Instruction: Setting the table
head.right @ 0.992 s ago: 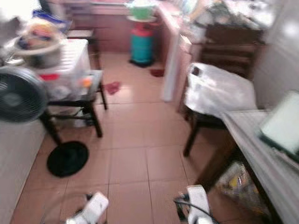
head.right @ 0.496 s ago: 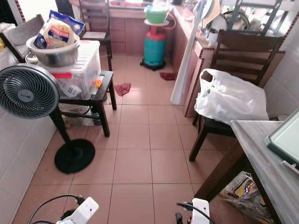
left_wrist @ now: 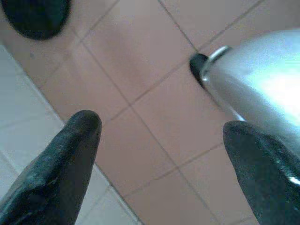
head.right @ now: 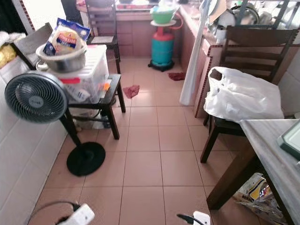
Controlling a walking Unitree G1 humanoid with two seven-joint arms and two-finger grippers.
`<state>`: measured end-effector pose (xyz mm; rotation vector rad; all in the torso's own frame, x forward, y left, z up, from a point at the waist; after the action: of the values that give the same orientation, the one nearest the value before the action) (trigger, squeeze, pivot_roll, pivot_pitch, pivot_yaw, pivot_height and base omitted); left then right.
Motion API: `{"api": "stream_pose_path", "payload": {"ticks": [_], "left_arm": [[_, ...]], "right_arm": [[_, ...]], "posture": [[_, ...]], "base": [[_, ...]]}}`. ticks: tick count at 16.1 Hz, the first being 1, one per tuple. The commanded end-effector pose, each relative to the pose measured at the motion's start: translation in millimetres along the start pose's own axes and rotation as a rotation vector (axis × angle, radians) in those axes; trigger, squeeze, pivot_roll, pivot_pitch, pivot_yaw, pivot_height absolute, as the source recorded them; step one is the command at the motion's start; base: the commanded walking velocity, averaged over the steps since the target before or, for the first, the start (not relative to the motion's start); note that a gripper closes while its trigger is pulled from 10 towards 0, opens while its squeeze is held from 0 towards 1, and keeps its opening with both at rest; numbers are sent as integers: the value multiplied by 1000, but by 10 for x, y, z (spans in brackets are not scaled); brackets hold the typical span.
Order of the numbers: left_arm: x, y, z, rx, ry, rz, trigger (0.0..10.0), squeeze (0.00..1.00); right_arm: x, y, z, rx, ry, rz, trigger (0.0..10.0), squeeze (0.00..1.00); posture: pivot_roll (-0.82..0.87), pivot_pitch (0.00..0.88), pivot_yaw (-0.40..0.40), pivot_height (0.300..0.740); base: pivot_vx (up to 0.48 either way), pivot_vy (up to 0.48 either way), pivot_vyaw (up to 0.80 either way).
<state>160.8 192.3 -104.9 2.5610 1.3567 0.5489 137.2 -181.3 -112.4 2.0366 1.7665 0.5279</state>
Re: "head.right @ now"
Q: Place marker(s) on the metal cooking pot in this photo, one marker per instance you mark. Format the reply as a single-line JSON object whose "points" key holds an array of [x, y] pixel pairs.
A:
{"points": [[239, 16]]}

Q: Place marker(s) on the white rolled sheet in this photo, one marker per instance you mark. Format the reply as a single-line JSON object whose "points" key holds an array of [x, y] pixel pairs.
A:
{"points": [[192, 70]]}

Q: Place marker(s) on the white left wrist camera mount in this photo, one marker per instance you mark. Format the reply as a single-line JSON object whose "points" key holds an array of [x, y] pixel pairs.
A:
{"points": [[82, 215]]}

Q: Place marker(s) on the grey wooden table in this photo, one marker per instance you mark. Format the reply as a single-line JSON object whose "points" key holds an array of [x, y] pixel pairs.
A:
{"points": [[262, 140]]}

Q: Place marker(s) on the red floor cloth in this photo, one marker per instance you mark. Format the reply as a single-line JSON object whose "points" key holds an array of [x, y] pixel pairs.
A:
{"points": [[131, 91], [176, 76]]}

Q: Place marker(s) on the yellow cloth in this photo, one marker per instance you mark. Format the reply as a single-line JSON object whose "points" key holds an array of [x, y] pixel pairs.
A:
{"points": [[7, 55]]}

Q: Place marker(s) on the grey black standing fan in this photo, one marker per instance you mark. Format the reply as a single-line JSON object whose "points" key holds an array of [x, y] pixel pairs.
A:
{"points": [[36, 97]]}

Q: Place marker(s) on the blue yellow snack bag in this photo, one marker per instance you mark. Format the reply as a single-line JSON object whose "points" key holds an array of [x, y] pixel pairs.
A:
{"points": [[66, 39]]}

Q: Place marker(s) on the dark wooden slatted chair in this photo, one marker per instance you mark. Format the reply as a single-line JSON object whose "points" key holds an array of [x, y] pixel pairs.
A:
{"points": [[258, 47]]}

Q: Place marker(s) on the large metal bowl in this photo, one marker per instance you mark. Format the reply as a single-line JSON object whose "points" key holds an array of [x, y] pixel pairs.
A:
{"points": [[61, 61]]}

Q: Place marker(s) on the dark wooden cushioned chair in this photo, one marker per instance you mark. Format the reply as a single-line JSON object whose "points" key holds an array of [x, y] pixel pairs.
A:
{"points": [[105, 28]]}

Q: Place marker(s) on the small black side table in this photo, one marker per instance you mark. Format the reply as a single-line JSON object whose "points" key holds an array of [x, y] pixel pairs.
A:
{"points": [[110, 107]]}

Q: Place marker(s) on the dark flat board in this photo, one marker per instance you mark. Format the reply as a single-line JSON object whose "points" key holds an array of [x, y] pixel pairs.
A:
{"points": [[30, 42]]}

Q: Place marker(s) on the green plastic basin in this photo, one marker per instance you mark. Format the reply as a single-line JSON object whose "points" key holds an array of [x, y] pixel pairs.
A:
{"points": [[163, 15]]}

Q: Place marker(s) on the teal gas cylinder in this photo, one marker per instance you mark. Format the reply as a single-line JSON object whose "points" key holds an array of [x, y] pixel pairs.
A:
{"points": [[162, 49]]}

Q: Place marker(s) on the yellow black printed bag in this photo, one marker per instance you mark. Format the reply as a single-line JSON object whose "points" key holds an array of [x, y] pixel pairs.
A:
{"points": [[260, 194]]}

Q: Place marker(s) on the white plastic storage box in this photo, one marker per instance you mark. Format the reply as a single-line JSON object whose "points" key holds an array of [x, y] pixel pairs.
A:
{"points": [[93, 75]]}

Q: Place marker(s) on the white plastic shopping bag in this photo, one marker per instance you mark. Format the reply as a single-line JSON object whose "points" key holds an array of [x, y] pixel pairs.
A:
{"points": [[241, 96]]}

